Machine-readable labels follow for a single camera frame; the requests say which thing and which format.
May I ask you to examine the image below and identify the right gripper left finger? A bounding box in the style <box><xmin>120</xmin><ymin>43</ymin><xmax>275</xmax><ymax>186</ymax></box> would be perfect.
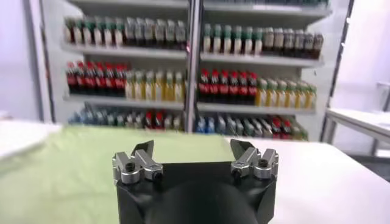
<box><xmin>112</xmin><ymin>139</ymin><xmax>164</xmax><ymax>185</ymax></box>

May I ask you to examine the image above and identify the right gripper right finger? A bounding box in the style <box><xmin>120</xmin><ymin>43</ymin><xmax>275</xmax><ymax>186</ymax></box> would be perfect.
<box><xmin>230</xmin><ymin>139</ymin><xmax>279</xmax><ymax>180</ymax></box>

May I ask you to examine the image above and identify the light green polo shirt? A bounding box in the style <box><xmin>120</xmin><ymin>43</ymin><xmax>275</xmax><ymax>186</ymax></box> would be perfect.
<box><xmin>0</xmin><ymin>126</ymin><xmax>235</xmax><ymax>224</ymax></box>

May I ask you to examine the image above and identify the small red cap cola bottle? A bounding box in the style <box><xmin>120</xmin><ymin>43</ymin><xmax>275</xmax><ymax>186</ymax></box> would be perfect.
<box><xmin>144</xmin><ymin>110</ymin><xmax>155</xmax><ymax>130</ymax></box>
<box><xmin>154</xmin><ymin>110</ymin><xmax>165</xmax><ymax>130</ymax></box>
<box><xmin>281</xmin><ymin>118</ymin><xmax>292</xmax><ymax>139</ymax></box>
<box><xmin>271</xmin><ymin>117</ymin><xmax>282</xmax><ymax>138</ymax></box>

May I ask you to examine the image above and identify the white work table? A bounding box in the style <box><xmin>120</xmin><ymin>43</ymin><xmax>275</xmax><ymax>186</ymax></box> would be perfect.
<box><xmin>0</xmin><ymin>119</ymin><xmax>63</xmax><ymax>161</ymax></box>
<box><xmin>225</xmin><ymin>136</ymin><xmax>390</xmax><ymax>224</ymax></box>

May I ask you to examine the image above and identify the blue water bottle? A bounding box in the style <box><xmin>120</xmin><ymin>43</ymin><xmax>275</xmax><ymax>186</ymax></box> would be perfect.
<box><xmin>196</xmin><ymin>115</ymin><xmax>207</xmax><ymax>133</ymax></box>
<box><xmin>69</xmin><ymin>106</ymin><xmax>79</xmax><ymax>125</ymax></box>
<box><xmin>78</xmin><ymin>105</ymin><xmax>88</xmax><ymax>125</ymax></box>
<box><xmin>206</xmin><ymin>116</ymin><xmax>216</xmax><ymax>134</ymax></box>

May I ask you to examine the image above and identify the yellow tea bottle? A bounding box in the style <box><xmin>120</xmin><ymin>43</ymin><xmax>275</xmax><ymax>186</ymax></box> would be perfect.
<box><xmin>267</xmin><ymin>79</ymin><xmax>277</xmax><ymax>107</ymax></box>
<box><xmin>135</xmin><ymin>70</ymin><xmax>145</xmax><ymax>100</ymax></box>
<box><xmin>164</xmin><ymin>71</ymin><xmax>175</xmax><ymax>102</ymax></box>
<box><xmin>144</xmin><ymin>70</ymin><xmax>155</xmax><ymax>101</ymax></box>
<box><xmin>125</xmin><ymin>70</ymin><xmax>135</xmax><ymax>100</ymax></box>
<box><xmin>296</xmin><ymin>82</ymin><xmax>307</xmax><ymax>109</ymax></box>
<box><xmin>306</xmin><ymin>84</ymin><xmax>317</xmax><ymax>110</ymax></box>
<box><xmin>174</xmin><ymin>71</ymin><xmax>185</xmax><ymax>103</ymax></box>
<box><xmin>277</xmin><ymin>80</ymin><xmax>287</xmax><ymax>108</ymax></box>
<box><xmin>257</xmin><ymin>78</ymin><xmax>268</xmax><ymax>107</ymax></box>
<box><xmin>154</xmin><ymin>71</ymin><xmax>165</xmax><ymax>102</ymax></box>
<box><xmin>286</xmin><ymin>80</ymin><xmax>297</xmax><ymax>108</ymax></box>

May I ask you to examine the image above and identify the white beverage shelf unit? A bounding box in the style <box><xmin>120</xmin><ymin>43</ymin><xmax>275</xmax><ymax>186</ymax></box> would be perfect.
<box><xmin>39</xmin><ymin>0</ymin><xmax>196</xmax><ymax>132</ymax></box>
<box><xmin>188</xmin><ymin>0</ymin><xmax>333</xmax><ymax>142</ymax></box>

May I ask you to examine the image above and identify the white side table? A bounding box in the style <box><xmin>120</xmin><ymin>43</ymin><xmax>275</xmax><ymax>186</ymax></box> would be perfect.
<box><xmin>321</xmin><ymin>81</ymin><xmax>390</xmax><ymax>156</ymax></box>

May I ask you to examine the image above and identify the green cap dark bottle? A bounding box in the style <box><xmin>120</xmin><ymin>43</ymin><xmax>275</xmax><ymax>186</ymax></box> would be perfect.
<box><xmin>83</xmin><ymin>18</ymin><xmax>94</xmax><ymax>46</ymax></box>
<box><xmin>73</xmin><ymin>18</ymin><xmax>84</xmax><ymax>46</ymax></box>
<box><xmin>113</xmin><ymin>18</ymin><xmax>124</xmax><ymax>47</ymax></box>
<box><xmin>102</xmin><ymin>18</ymin><xmax>113</xmax><ymax>47</ymax></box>
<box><xmin>232</xmin><ymin>25</ymin><xmax>243</xmax><ymax>55</ymax></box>
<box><xmin>93</xmin><ymin>18</ymin><xmax>104</xmax><ymax>47</ymax></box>
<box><xmin>63</xmin><ymin>18</ymin><xmax>74</xmax><ymax>46</ymax></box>
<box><xmin>253</xmin><ymin>26</ymin><xmax>264</xmax><ymax>57</ymax></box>
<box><xmin>243</xmin><ymin>26</ymin><xmax>254</xmax><ymax>56</ymax></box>
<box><xmin>202</xmin><ymin>24</ymin><xmax>213</xmax><ymax>54</ymax></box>
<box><xmin>222</xmin><ymin>24</ymin><xmax>233</xmax><ymax>55</ymax></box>
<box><xmin>212</xmin><ymin>24</ymin><xmax>223</xmax><ymax>55</ymax></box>

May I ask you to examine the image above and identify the beige label dark bottle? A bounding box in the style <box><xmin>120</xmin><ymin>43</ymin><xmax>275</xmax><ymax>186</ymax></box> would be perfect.
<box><xmin>273</xmin><ymin>27</ymin><xmax>284</xmax><ymax>57</ymax></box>
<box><xmin>283</xmin><ymin>28</ymin><xmax>294</xmax><ymax>58</ymax></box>
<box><xmin>313</xmin><ymin>32</ymin><xmax>324</xmax><ymax>60</ymax></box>
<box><xmin>263</xmin><ymin>27</ymin><xmax>274</xmax><ymax>57</ymax></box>
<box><xmin>303</xmin><ymin>30</ymin><xmax>314</xmax><ymax>59</ymax></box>
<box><xmin>294</xmin><ymin>29</ymin><xmax>305</xmax><ymax>58</ymax></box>

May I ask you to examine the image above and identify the white label dark bottle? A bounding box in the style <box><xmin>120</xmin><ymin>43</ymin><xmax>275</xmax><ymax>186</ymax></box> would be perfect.
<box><xmin>165</xmin><ymin>19</ymin><xmax>176</xmax><ymax>49</ymax></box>
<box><xmin>175</xmin><ymin>19</ymin><xmax>186</xmax><ymax>49</ymax></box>
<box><xmin>155</xmin><ymin>18</ymin><xmax>166</xmax><ymax>49</ymax></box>
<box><xmin>125</xmin><ymin>17</ymin><xmax>136</xmax><ymax>47</ymax></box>
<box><xmin>135</xmin><ymin>17</ymin><xmax>146</xmax><ymax>47</ymax></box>
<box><xmin>144</xmin><ymin>18</ymin><xmax>155</xmax><ymax>48</ymax></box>

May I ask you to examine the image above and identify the dark metal frame post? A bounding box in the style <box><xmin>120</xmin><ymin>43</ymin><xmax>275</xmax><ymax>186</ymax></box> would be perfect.
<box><xmin>29</xmin><ymin>0</ymin><xmax>57</xmax><ymax>123</ymax></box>
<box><xmin>318</xmin><ymin>0</ymin><xmax>356</xmax><ymax>142</ymax></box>

